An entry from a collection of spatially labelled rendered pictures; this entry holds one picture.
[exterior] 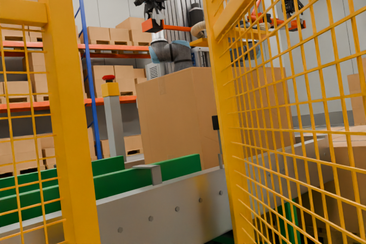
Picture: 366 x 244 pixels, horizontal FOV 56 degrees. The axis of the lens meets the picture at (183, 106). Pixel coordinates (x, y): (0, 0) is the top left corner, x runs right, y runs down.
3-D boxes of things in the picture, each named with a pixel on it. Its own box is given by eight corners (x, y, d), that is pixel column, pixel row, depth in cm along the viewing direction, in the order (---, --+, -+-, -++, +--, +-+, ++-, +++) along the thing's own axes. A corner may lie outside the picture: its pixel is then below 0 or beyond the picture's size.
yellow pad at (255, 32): (231, 30, 153) (229, 19, 153) (215, 36, 161) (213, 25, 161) (276, 35, 174) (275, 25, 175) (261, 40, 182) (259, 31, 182)
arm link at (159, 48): (173, 59, 215) (163, -22, 223) (149, 61, 215) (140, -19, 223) (174, 63, 227) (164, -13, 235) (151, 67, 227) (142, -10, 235)
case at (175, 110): (205, 175, 125) (191, 66, 126) (145, 171, 155) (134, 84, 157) (297, 150, 163) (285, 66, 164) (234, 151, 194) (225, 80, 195)
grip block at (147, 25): (151, 27, 171) (150, 17, 171) (142, 32, 177) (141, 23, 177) (165, 29, 176) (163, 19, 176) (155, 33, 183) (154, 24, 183)
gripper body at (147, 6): (165, 10, 179) (162, -13, 179) (152, 8, 173) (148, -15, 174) (157, 14, 184) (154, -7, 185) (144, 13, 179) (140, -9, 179)
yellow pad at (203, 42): (202, 41, 168) (201, 31, 168) (189, 46, 175) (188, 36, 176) (248, 44, 189) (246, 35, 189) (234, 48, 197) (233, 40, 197)
